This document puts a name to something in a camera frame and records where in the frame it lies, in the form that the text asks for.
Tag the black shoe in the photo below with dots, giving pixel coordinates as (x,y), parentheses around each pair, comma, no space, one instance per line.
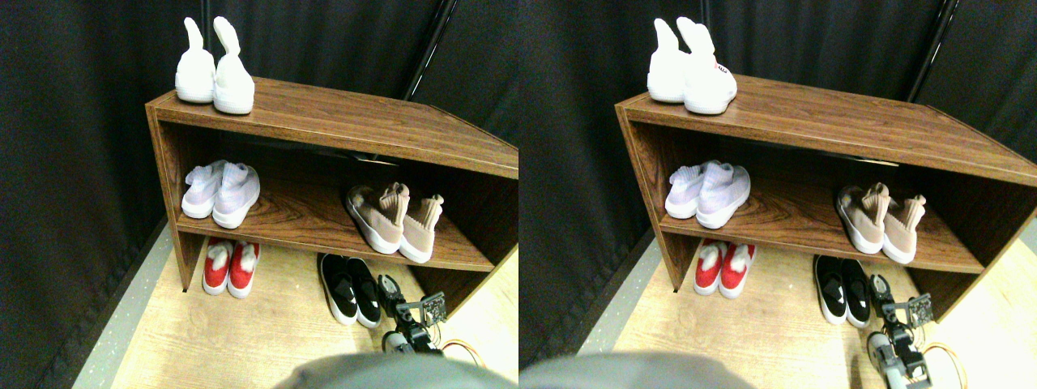
(366,296)
(857,296)
(832,292)
(339,292)

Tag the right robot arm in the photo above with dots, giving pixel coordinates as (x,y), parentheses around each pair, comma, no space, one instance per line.
(899,361)
(413,342)

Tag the red shoe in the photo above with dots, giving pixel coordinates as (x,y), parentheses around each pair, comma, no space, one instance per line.
(709,271)
(216,271)
(243,275)
(736,275)

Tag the pale purple shoe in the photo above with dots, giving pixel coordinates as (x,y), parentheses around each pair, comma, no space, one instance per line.
(723,198)
(201,194)
(684,194)
(236,198)

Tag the brown shoe rack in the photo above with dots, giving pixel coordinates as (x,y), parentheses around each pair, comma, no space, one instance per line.
(340,117)
(826,117)

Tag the black curtain pole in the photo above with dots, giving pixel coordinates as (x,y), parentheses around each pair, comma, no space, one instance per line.
(933,49)
(429,49)

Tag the white shoe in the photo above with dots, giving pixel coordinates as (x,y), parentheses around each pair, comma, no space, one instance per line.
(709,89)
(233,89)
(666,81)
(194,81)

